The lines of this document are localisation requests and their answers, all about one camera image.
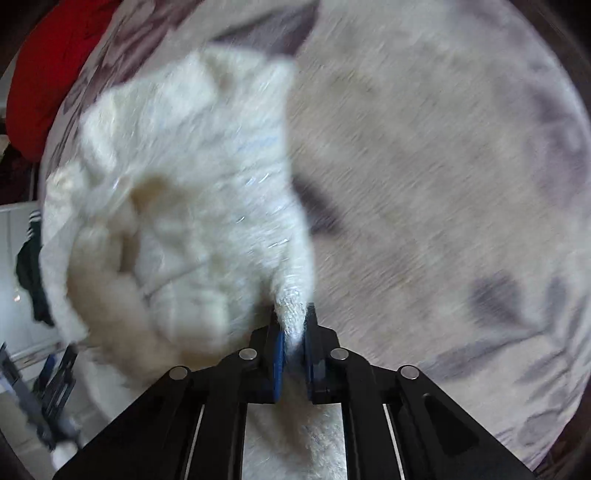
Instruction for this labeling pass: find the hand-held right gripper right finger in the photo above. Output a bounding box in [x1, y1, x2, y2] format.
[302, 302, 539, 480]

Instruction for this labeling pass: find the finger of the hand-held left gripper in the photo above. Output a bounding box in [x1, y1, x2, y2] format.
[0, 342, 84, 450]

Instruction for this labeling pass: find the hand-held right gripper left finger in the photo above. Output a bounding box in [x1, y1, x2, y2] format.
[52, 318, 289, 480]

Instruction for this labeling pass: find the white fluffy sweater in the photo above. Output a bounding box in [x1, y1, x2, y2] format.
[41, 46, 348, 480]

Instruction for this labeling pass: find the dark green hanging garment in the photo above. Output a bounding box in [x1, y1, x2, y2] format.
[15, 210, 56, 328]

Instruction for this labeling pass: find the beige floral bed sheet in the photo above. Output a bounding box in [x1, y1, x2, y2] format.
[37, 0, 591, 472]

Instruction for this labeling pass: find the red cloth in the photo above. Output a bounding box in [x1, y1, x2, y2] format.
[6, 0, 122, 162]

